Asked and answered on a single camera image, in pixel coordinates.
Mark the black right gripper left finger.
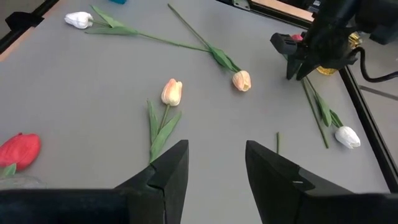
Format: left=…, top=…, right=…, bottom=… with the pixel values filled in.
left=115, top=139, right=190, bottom=224

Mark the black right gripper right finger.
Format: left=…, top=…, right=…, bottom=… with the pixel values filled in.
left=245, top=140, right=354, bottom=224

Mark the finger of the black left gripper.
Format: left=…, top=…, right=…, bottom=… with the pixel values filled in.
left=286, top=55, right=301, bottom=80
left=295, top=62, right=320, bottom=81

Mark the red artificial tulip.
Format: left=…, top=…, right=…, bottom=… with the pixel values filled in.
left=0, top=133, right=42, bottom=180
left=290, top=33, right=330, bottom=149

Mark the yellow glass vase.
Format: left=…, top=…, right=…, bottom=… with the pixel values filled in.
left=315, top=30, right=364, bottom=77

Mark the wooden table side board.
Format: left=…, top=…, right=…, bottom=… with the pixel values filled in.
left=250, top=0, right=315, bottom=22

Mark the white artificial tulip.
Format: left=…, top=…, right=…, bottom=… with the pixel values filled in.
left=304, top=76, right=361, bottom=149
left=64, top=4, right=212, bottom=53

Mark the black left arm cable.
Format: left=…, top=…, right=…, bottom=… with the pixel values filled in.
left=354, top=46, right=398, bottom=83

